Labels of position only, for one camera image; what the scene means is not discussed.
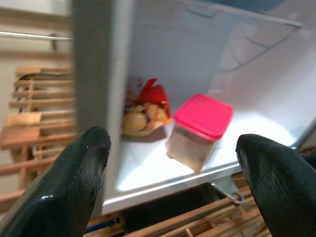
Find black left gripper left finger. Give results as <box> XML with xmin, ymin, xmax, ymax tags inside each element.
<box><xmin>0</xmin><ymin>126</ymin><xmax>112</xmax><ymax>237</ymax></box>

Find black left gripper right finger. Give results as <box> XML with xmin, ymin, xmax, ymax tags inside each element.
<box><xmin>236</xmin><ymin>133</ymin><xmax>316</xmax><ymax>237</ymax></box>

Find clear container with pink lid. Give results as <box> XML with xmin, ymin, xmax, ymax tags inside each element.
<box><xmin>166</xmin><ymin>93</ymin><xmax>235</xmax><ymax>173</ymax></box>

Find plastic food bag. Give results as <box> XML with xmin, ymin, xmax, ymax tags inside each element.
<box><xmin>122</xmin><ymin>76</ymin><xmax>173</xmax><ymax>138</ymax></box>

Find grey mini fridge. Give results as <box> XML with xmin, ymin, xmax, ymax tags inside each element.
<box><xmin>71</xmin><ymin>0</ymin><xmax>316</xmax><ymax>215</ymax></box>

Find wooden slatted rack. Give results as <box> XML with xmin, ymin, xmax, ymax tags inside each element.
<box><xmin>0</xmin><ymin>65</ymin><xmax>275</xmax><ymax>237</ymax></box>

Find beige kitchen cabinet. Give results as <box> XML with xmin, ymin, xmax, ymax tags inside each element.
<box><xmin>0</xmin><ymin>7</ymin><xmax>75</xmax><ymax>75</ymax></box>

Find steel drawer handle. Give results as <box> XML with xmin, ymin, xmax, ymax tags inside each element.
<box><xmin>0</xmin><ymin>31</ymin><xmax>74</xmax><ymax>41</ymax></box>

